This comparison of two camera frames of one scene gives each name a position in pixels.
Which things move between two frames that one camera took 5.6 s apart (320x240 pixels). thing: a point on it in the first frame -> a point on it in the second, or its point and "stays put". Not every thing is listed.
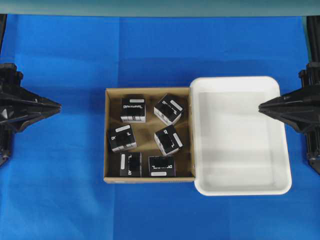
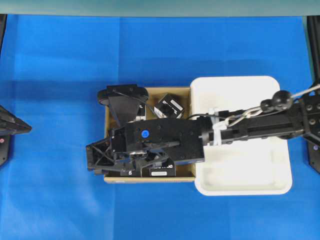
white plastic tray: (237, 150) stays put
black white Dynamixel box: (168, 109) stays put
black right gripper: (301, 107) -> (139, 142)
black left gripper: (20, 107) -> (9, 122)
